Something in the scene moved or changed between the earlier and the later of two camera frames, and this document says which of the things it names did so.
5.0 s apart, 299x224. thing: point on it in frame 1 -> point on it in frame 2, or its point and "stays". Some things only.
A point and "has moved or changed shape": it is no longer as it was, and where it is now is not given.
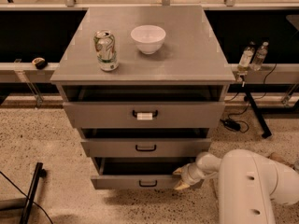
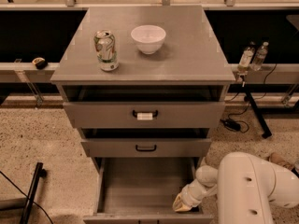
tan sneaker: x=281 y=158 stays
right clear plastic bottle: x=260 y=56 stays
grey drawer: x=145 y=115 stays
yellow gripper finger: x=181 y=186 -> x=178 y=205
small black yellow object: x=39 y=63 stays
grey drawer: x=136 y=173 has moved or changed shape
